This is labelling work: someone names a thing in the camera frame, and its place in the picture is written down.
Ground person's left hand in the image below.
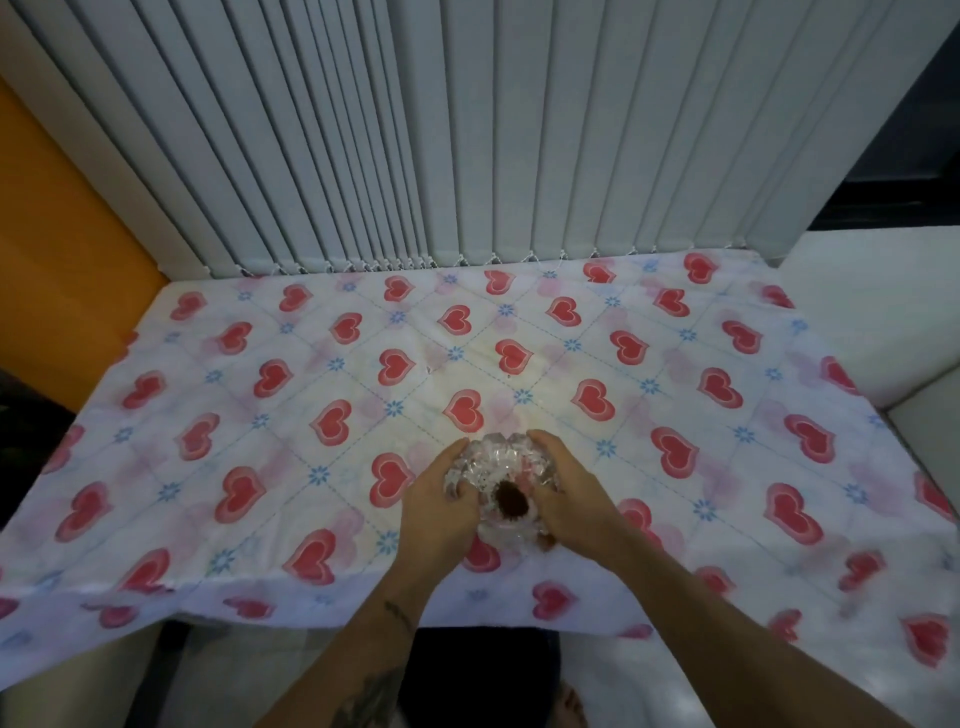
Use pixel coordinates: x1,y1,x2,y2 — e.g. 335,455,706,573
393,439,483,595

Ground person's right hand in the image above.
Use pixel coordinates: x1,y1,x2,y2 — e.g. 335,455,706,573
525,429,640,577

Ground clear crinkled plastic wrap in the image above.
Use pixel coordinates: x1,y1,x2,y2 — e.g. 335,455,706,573
445,430,561,558

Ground person's left forearm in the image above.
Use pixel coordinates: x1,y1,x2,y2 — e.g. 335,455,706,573
255,558,453,728

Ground person's right forearm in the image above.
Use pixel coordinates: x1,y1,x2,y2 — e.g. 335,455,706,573
577,541,928,728

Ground dark brown round item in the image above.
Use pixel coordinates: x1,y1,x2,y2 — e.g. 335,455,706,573
494,483,531,521

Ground white heart print tablecloth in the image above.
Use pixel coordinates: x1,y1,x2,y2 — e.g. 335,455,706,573
0,249,960,687

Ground dark garment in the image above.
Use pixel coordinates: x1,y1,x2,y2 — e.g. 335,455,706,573
396,627,564,728

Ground person's bare foot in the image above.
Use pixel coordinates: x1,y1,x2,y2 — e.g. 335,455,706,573
549,678,595,728

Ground white vertical window blinds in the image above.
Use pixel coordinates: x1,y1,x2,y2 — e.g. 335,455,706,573
0,0,954,280

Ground white bench seat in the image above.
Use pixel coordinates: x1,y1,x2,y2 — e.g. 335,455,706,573
776,223,960,466

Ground white blind bead chain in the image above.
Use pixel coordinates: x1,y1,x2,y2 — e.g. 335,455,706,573
201,246,759,279

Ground dark window frame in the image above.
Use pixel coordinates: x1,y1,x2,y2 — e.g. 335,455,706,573
808,30,960,234

